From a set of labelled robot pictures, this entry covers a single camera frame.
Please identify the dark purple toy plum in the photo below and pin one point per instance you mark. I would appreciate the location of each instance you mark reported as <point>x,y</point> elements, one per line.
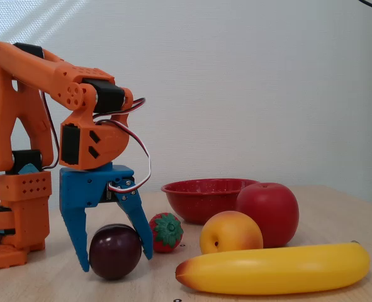
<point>114,251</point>

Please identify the red toy strawberry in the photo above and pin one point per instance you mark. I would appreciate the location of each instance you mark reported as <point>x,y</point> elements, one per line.
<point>166,232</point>

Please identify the red speckled bowl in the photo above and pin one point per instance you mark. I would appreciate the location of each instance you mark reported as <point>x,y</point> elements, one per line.
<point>198,201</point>

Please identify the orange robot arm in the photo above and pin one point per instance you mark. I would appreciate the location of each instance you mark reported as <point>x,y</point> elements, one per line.
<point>31,66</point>

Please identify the orange toy peach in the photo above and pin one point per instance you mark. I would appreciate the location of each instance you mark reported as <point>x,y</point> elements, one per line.
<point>233,232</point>

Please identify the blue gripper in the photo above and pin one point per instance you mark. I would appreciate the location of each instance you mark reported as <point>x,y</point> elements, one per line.
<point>84,186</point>

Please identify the red toy apple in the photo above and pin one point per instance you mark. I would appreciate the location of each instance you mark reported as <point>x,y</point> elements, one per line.
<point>267,214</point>

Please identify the yellow toy banana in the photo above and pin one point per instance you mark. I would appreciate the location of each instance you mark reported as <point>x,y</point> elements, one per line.
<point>273,270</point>

